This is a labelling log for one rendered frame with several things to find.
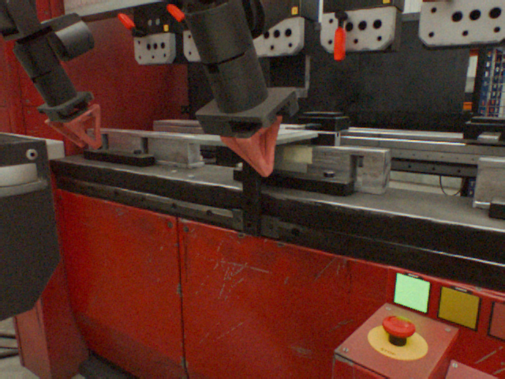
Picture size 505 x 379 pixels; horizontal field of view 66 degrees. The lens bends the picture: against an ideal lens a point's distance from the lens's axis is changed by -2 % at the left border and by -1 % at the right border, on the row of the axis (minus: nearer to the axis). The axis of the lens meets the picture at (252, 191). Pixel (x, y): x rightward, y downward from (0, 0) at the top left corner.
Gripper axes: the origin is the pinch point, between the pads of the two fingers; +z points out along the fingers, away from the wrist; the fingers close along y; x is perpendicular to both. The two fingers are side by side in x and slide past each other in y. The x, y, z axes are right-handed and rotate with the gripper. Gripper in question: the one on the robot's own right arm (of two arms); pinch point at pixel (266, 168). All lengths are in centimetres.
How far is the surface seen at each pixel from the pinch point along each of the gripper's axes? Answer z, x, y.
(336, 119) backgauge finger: 26, -57, 24
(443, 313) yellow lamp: 25.0, -5.0, -18.7
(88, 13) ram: -16, -45, 98
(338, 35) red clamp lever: -1.4, -42.5, 10.9
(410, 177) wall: 291, -371, 127
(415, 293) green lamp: 23.7, -5.8, -14.7
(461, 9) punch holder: -2, -49, -10
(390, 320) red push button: 20.0, 2.0, -14.4
